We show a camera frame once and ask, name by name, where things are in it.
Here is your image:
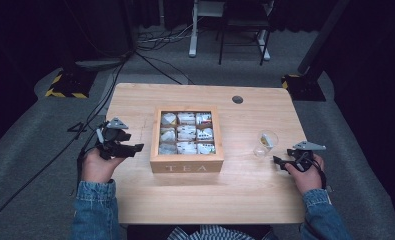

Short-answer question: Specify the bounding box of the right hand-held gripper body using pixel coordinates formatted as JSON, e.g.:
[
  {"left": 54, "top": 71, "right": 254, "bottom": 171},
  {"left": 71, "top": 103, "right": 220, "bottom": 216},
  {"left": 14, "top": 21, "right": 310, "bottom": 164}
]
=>
[{"left": 286, "top": 140, "right": 327, "bottom": 173}]

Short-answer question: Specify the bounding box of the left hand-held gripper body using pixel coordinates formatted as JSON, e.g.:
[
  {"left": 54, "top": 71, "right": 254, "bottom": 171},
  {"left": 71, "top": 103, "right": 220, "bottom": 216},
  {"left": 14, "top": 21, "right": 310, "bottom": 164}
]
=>
[{"left": 95, "top": 116, "right": 133, "bottom": 161}]

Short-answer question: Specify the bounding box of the clear glass cup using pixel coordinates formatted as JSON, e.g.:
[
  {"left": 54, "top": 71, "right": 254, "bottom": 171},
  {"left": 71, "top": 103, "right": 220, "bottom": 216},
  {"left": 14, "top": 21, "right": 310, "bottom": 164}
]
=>
[{"left": 253, "top": 129, "right": 280, "bottom": 160}]

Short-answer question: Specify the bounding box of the white yellow tea bag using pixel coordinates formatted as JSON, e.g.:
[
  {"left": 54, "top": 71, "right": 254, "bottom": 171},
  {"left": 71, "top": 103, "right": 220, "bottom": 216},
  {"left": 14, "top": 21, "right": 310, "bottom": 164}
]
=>
[{"left": 260, "top": 133, "right": 275, "bottom": 150}]

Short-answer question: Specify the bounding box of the wooden tea box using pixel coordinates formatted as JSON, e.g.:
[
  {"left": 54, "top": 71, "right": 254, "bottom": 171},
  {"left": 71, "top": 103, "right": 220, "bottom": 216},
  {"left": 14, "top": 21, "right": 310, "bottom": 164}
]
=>
[{"left": 149, "top": 105, "right": 225, "bottom": 174}]

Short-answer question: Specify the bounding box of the person's right hand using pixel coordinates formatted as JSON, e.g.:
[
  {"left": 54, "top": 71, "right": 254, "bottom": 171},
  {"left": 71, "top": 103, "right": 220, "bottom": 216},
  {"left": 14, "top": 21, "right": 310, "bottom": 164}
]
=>
[{"left": 284, "top": 154, "right": 326, "bottom": 196}]

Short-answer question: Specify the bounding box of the person's left hand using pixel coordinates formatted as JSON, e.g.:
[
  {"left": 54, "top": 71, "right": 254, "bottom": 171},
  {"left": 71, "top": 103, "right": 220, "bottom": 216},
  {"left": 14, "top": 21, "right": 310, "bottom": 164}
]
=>
[{"left": 81, "top": 147, "right": 126, "bottom": 185}]

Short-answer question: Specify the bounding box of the group of white tea bags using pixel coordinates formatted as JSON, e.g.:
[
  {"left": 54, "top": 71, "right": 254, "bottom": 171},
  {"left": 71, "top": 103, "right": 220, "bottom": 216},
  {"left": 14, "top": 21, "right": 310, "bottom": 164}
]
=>
[{"left": 158, "top": 111, "right": 217, "bottom": 156}]

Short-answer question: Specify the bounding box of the black yellow striped stand base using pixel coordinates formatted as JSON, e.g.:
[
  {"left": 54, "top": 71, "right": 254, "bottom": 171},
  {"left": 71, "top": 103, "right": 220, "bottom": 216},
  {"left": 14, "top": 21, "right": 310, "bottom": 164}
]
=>
[
  {"left": 44, "top": 69, "right": 98, "bottom": 100},
  {"left": 281, "top": 73, "right": 327, "bottom": 102}
]

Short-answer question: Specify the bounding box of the person's striped shirt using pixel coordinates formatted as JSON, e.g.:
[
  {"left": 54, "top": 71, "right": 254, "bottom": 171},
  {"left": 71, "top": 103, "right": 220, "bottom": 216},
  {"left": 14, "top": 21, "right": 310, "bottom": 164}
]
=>
[{"left": 166, "top": 224, "right": 257, "bottom": 240}]

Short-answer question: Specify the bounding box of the white desk leg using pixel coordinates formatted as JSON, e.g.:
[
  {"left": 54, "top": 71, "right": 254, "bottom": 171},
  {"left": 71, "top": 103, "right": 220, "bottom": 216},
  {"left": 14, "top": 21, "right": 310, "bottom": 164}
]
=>
[
  {"left": 188, "top": 0, "right": 200, "bottom": 59},
  {"left": 256, "top": 29, "right": 272, "bottom": 62}
]

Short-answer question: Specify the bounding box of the black slanted stand pole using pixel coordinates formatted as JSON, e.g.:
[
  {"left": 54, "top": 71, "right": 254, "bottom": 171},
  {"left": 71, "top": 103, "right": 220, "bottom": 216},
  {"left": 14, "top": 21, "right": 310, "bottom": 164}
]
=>
[{"left": 297, "top": 0, "right": 351, "bottom": 76}]

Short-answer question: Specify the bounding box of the black metal chair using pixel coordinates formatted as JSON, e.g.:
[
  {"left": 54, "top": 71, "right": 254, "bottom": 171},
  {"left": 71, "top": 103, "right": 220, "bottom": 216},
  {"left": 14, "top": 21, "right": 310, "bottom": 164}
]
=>
[{"left": 217, "top": 0, "right": 275, "bottom": 67}]

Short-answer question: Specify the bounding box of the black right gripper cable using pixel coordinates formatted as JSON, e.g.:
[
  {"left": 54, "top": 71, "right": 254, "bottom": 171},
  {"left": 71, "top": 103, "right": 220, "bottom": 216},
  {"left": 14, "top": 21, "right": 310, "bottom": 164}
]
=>
[{"left": 309, "top": 156, "right": 328, "bottom": 191}]

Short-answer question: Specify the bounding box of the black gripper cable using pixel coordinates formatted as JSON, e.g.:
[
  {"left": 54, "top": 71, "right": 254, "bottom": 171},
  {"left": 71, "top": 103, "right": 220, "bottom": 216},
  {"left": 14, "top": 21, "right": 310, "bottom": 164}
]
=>
[
  {"left": 0, "top": 128, "right": 101, "bottom": 233},
  {"left": 309, "top": 156, "right": 328, "bottom": 191}
]

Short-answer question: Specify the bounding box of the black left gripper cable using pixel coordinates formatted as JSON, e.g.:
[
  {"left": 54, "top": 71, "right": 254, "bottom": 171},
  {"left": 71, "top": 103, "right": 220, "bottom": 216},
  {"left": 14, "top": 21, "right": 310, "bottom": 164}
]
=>
[{"left": 0, "top": 128, "right": 101, "bottom": 233}]

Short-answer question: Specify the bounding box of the bundle of floor cables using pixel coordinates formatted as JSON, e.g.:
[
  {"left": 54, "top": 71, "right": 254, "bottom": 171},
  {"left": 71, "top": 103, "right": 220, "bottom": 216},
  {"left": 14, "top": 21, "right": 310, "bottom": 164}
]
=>
[{"left": 84, "top": 16, "right": 203, "bottom": 121}]

